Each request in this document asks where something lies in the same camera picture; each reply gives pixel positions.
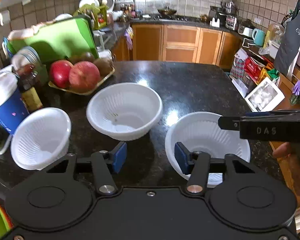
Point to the teal mug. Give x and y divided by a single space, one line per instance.
258 37

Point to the small white stand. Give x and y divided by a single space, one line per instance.
215 23

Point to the black apron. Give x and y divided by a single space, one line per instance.
290 47

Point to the wok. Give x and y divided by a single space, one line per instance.
167 11

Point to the person's right hand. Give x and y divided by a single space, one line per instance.
282 150

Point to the blue paper cup white lid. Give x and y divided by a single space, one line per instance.
5 105

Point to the white kettle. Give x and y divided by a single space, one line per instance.
246 30

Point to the stainless steel pot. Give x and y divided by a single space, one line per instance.
228 6

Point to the beige fruit tray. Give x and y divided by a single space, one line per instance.
101 82

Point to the beige cloth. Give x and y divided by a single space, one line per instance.
25 33

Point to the red package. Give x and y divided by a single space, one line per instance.
252 70

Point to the gas stove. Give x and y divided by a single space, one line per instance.
177 18

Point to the spice rack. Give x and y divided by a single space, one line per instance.
125 3

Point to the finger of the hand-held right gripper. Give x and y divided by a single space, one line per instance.
228 123

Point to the white plastic bowl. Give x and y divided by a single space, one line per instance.
40 140
125 110
207 137

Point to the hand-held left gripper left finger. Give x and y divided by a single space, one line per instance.
120 156

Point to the patterned gift bag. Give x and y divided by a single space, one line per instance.
237 65

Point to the purple rubber gloves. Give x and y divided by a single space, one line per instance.
298 86
128 37

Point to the black coffee machine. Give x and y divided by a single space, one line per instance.
216 13

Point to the plastic oil bottle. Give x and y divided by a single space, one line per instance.
273 36

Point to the white box with window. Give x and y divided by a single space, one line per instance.
265 96

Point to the white dish on rack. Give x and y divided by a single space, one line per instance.
88 2

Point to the wooden base cabinets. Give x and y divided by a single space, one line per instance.
180 42

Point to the green packet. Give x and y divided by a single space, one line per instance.
272 73

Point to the brown kiwi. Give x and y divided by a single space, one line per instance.
103 65
81 57

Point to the white wall socket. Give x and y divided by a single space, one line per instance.
4 17

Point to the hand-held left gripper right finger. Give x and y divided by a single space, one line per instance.
181 156

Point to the green cutting board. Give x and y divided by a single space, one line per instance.
55 40

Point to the clear plastic container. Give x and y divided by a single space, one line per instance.
231 22

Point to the dark sauce jar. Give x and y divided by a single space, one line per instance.
30 90

